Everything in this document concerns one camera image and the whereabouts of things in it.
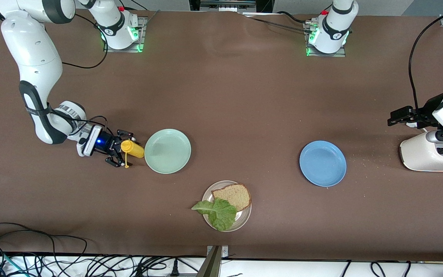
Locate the white side table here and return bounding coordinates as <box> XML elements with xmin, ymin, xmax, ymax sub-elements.
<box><xmin>0</xmin><ymin>254</ymin><xmax>443</xmax><ymax>277</ymax></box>

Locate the mint green plate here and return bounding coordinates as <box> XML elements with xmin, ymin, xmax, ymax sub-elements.
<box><xmin>144</xmin><ymin>128</ymin><xmax>192</xmax><ymax>175</ymax></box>

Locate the beige plate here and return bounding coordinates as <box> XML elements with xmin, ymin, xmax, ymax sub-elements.
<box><xmin>201</xmin><ymin>180</ymin><xmax>252</xmax><ymax>232</ymax></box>

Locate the white toaster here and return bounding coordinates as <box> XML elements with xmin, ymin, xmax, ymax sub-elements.
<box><xmin>399</xmin><ymin>133</ymin><xmax>443</xmax><ymax>172</ymax></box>

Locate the aluminium frame beam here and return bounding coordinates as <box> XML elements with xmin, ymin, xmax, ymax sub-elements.
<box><xmin>197</xmin><ymin>245</ymin><xmax>230</xmax><ymax>277</ymax></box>

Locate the brown bread slice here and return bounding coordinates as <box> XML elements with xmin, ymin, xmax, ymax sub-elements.
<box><xmin>211</xmin><ymin>183</ymin><xmax>252</xmax><ymax>212</ymax></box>

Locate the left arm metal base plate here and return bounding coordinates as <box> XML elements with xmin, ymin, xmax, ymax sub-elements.
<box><xmin>304</xmin><ymin>19</ymin><xmax>347</xmax><ymax>58</ymax></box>

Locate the blue plate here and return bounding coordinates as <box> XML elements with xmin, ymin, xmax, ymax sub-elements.
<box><xmin>299</xmin><ymin>140</ymin><xmax>347</xmax><ymax>188</ymax></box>

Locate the yellow mustard squeeze bottle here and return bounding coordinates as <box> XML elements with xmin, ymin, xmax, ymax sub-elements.
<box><xmin>121</xmin><ymin>140</ymin><xmax>145</xmax><ymax>169</ymax></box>

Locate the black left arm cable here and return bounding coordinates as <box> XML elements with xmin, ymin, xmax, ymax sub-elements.
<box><xmin>409</xmin><ymin>0</ymin><xmax>443</xmax><ymax>110</ymax></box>

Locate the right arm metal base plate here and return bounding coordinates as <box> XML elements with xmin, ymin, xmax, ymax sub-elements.
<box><xmin>103</xmin><ymin>16</ymin><xmax>147</xmax><ymax>53</ymax></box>

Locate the black floor cable loop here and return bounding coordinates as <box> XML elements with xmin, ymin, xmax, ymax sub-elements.
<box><xmin>0</xmin><ymin>222</ymin><xmax>88</xmax><ymax>270</ymax></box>

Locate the teal cable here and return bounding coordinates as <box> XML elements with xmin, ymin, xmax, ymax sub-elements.
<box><xmin>0</xmin><ymin>252</ymin><xmax>28</xmax><ymax>277</ymax></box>

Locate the black base cable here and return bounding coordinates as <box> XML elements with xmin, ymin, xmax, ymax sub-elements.
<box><xmin>241</xmin><ymin>11</ymin><xmax>315</xmax><ymax>36</ymax></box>

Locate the green lettuce leaf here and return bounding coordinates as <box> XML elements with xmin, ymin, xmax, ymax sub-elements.
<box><xmin>191</xmin><ymin>197</ymin><xmax>238</xmax><ymax>232</ymax></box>

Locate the white power strip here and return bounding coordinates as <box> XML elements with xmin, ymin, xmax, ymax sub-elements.
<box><xmin>200</xmin><ymin>0</ymin><xmax>256</xmax><ymax>11</ymax></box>

